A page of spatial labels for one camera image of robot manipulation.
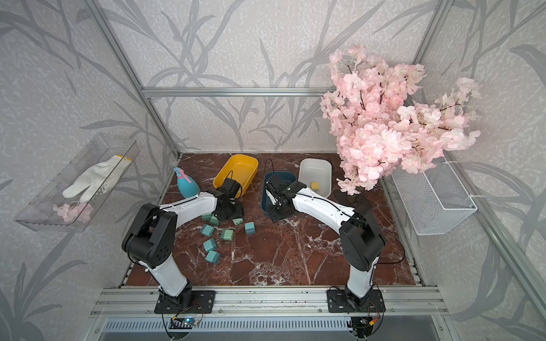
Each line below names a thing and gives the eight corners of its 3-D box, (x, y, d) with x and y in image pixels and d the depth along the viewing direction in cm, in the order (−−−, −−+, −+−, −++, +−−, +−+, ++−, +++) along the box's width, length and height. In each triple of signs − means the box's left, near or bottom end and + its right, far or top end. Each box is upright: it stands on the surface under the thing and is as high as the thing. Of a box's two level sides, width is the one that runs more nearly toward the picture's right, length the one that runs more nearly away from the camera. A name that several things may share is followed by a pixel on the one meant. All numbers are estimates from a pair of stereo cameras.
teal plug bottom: (206, 260, 85) (204, 258, 83) (211, 251, 87) (209, 249, 85) (217, 264, 84) (215, 262, 82) (222, 255, 86) (220, 253, 84)
